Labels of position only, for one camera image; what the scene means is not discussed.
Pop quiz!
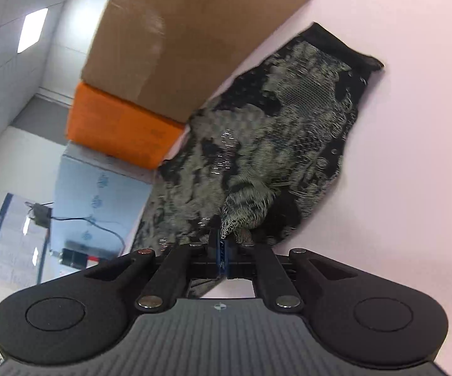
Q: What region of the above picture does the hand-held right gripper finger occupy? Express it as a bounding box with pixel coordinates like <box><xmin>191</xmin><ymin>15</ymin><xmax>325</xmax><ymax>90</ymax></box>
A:
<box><xmin>81</xmin><ymin>215</ymin><xmax>227</xmax><ymax>314</ymax></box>
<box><xmin>221</xmin><ymin>227</ymin><xmax>362</xmax><ymax>314</ymax></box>

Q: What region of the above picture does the black floral lace garment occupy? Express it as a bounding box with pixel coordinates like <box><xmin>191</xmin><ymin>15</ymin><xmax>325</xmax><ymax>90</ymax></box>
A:
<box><xmin>132</xmin><ymin>21</ymin><xmax>385</xmax><ymax>298</ymax></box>

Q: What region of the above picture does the light blue printed box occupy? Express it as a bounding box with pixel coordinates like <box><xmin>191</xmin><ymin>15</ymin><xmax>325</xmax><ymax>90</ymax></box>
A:
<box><xmin>52</xmin><ymin>145</ymin><xmax>158</xmax><ymax>267</ymax></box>

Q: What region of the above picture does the orange printed box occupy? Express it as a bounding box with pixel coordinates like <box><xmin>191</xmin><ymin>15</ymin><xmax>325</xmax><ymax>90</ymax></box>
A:
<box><xmin>65</xmin><ymin>82</ymin><xmax>187</xmax><ymax>171</ymax></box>

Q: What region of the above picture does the black power adapter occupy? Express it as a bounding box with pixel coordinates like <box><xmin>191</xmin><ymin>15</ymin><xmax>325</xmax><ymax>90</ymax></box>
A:
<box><xmin>24</xmin><ymin>201</ymin><xmax>54</xmax><ymax>228</ymax></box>

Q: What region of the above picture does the brown cardboard box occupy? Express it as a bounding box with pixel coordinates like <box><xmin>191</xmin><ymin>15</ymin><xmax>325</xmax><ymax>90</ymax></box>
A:
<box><xmin>79</xmin><ymin>0</ymin><xmax>315</xmax><ymax>122</ymax></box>

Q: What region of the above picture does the ceiling light panel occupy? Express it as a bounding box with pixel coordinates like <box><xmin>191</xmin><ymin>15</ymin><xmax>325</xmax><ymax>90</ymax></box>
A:
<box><xmin>17</xmin><ymin>8</ymin><xmax>49</xmax><ymax>54</ymax></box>

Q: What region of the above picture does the thin black cable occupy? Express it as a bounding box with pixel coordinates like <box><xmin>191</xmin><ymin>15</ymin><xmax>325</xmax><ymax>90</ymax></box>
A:
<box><xmin>50</xmin><ymin>215</ymin><xmax>127</xmax><ymax>256</ymax></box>

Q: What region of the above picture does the blue bordered wall poster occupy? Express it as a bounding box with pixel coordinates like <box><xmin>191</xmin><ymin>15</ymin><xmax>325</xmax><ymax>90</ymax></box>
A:
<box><xmin>0</xmin><ymin>193</ymin><xmax>52</xmax><ymax>288</ymax></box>

